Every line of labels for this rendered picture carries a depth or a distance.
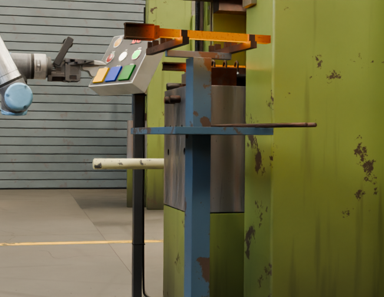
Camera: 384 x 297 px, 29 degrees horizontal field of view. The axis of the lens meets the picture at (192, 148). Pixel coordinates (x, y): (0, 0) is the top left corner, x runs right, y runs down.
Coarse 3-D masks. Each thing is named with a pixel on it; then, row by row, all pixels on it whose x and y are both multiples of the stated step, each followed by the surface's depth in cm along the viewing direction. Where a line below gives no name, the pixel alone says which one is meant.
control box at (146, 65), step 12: (120, 36) 339; (108, 48) 341; (120, 48) 333; (132, 48) 325; (144, 48) 317; (120, 60) 326; (132, 60) 319; (144, 60) 313; (156, 60) 318; (108, 72) 328; (120, 72) 321; (144, 72) 314; (96, 84) 330; (108, 84) 323; (120, 84) 316; (132, 84) 311; (144, 84) 314
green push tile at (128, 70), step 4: (124, 68) 318; (128, 68) 316; (132, 68) 314; (124, 72) 317; (128, 72) 314; (132, 72) 313; (120, 76) 317; (124, 76) 315; (128, 76) 312; (120, 80) 317
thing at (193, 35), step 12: (132, 24) 202; (144, 24) 203; (132, 36) 202; (144, 36) 204; (156, 36) 203; (168, 36) 205; (192, 36) 208; (204, 36) 209; (216, 36) 210; (228, 36) 212; (240, 36) 213; (264, 36) 216
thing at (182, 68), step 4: (164, 64) 275; (168, 64) 275; (172, 64) 276; (176, 64) 276; (180, 64) 276; (184, 64) 277; (164, 68) 274; (168, 68) 274; (172, 68) 275; (176, 68) 275; (180, 68) 276; (184, 68) 277
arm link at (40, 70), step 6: (36, 54) 261; (42, 54) 262; (36, 60) 259; (42, 60) 260; (36, 66) 259; (42, 66) 259; (36, 72) 259; (42, 72) 260; (36, 78) 262; (42, 78) 263
